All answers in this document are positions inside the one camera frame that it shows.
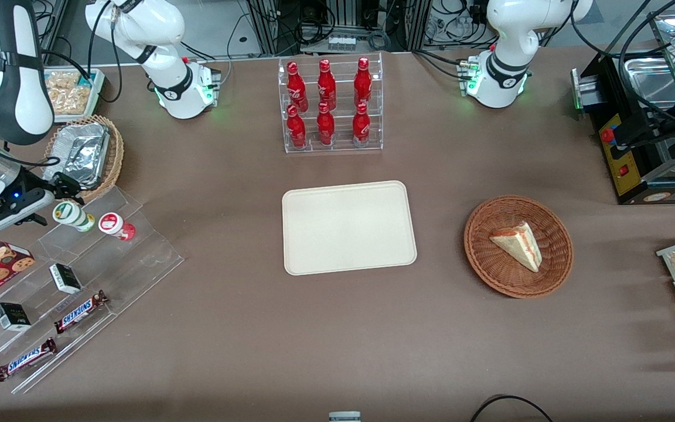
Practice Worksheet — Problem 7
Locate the clear acrylic stepped stand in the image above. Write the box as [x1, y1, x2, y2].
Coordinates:
[0, 186, 185, 394]

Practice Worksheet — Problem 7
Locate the small black box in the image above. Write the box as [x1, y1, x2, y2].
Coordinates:
[49, 264, 83, 295]
[0, 302, 32, 332]

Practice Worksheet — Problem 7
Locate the steel tray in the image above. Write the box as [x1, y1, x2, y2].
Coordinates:
[623, 57, 675, 112]

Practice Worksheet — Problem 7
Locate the red gum bottle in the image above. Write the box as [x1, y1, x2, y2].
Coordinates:
[98, 212, 136, 242]

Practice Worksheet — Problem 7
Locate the clear acrylic bottle rack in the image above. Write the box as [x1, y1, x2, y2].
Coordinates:
[278, 53, 384, 154]

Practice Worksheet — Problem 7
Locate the aluminium foil tray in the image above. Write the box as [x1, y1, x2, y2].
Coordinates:
[43, 122, 111, 189]

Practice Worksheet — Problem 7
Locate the clear bag of crackers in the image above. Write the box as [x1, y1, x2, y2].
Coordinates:
[47, 87, 92, 115]
[45, 72, 83, 90]

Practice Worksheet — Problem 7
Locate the cream plastic tray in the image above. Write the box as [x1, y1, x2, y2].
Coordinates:
[282, 181, 418, 276]

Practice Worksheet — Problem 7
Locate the black cable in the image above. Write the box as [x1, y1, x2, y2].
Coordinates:
[469, 395, 555, 422]

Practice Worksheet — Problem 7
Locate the white rectangular snack bin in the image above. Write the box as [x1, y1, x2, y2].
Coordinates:
[43, 67, 105, 124]

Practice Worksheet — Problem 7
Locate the red cola bottle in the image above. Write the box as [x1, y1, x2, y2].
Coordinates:
[354, 57, 373, 108]
[318, 59, 337, 110]
[353, 101, 371, 147]
[287, 104, 307, 149]
[316, 102, 336, 146]
[287, 61, 309, 112]

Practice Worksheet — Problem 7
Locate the green gum bottle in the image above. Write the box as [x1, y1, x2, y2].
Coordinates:
[52, 201, 96, 232]

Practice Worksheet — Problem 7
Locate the black sealing machine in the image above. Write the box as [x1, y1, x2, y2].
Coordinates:
[571, 50, 675, 206]

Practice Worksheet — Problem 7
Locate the Snickers bar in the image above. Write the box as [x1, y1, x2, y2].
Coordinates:
[53, 290, 110, 335]
[0, 338, 58, 382]

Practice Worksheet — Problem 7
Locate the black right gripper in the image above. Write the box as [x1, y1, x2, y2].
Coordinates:
[0, 173, 87, 230]

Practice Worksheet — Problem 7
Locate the oval wicker basket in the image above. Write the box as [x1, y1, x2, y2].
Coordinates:
[42, 115, 124, 205]

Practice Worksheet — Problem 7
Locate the round brown wicker basket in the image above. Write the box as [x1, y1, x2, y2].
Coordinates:
[464, 195, 574, 299]

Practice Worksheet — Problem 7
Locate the wrapped triangle sandwich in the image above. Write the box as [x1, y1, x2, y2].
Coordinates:
[489, 221, 543, 273]

